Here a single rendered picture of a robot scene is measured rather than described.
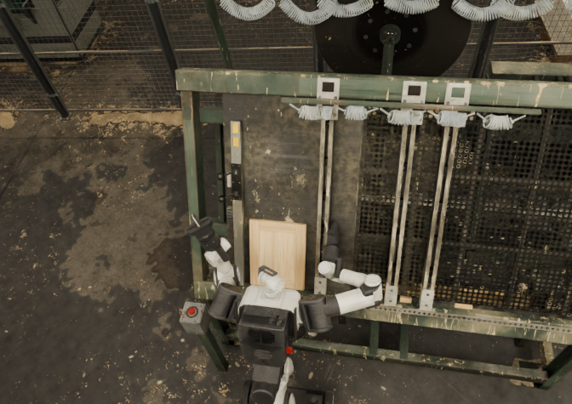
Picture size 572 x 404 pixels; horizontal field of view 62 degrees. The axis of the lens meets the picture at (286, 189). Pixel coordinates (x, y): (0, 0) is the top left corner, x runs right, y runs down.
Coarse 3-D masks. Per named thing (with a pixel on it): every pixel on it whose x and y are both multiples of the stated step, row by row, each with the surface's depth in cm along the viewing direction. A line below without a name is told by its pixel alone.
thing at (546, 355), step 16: (368, 144) 345; (416, 144) 341; (432, 144) 340; (560, 208) 296; (384, 224) 310; (448, 224) 304; (496, 240) 299; (512, 240) 297; (560, 240) 284; (384, 272) 336; (496, 288) 263; (208, 304) 289; (560, 304) 254; (224, 336) 329; (320, 352) 321; (336, 352) 316; (352, 352) 312; (368, 352) 312; (384, 352) 311; (544, 352) 302; (448, 368) 305; (464, 368) 300; (480, 368) 299; (496, 368) 299; (512, 368) 298; (528, 368) 297; (544, 368) 299; (560, 368) 276; (544, 384) 299
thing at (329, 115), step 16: (320, 80) 214; (336, 80) 212; (320, 96) 215; (336, 96) 214; (320, 112) 219; (336, 112) 217; (320, 144) 228; (320, 160) 231; (320, 176) 234; (320, 192) 237; (320, 208) 240; (320, 224) 243; (320, 240) 247; (320, 256) 253; (320, 288) 257
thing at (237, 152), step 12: (240, 120) 238; (240, 132) 237; (240, 144) 239; (240, 156) 242; (240, 204) 251; (240, 216) 254; (240, 228) 256; (240, 240) 259; (240, 252) 262; (240, 264) 265; (240, 276) 268
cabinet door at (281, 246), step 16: (256, 224) 256; (272, 224) 254; (288, 224) 252; (304, 224) 252; (256, 240) 260; (272, 240) 258; (288, 240) 256; (304, 240) 254; (256, 256) 263; (272, 256) 262; (288, 256) 260; (304, 256) 258; (256, 272) 267; (288, 272) 264; (304, 272) 261; (304, 288) 265
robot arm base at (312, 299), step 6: (312, 294) 218; (318, 294) 216; (300, 300) 213; (306, 300) 211; (312, 300) 209; (318, 300) 208; (324, 300) 211; (300, 306) 212; (306, 306) 215; (306, 312) 213; (306, 318) 212; (306, 324) 212; (306, 330) 213; (312, 330) 210; (318, 330) 209; (324, 330) 208
